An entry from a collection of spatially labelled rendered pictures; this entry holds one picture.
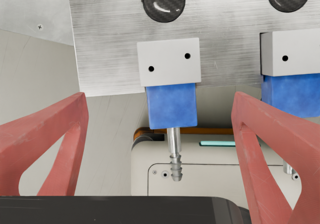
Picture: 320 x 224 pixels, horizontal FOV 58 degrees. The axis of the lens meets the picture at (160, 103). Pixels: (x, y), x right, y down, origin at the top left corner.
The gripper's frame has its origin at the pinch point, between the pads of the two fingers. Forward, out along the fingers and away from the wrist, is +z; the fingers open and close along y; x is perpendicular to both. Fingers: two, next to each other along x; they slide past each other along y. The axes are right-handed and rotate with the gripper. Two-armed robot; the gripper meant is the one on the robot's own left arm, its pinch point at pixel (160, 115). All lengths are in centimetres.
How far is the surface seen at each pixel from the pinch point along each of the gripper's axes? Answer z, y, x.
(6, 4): 21.1, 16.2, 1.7
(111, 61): 13.5, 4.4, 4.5
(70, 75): 87, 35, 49
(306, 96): 10.9, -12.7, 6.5
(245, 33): 14.6, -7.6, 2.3
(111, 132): 77, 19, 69
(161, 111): 10.4, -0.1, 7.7
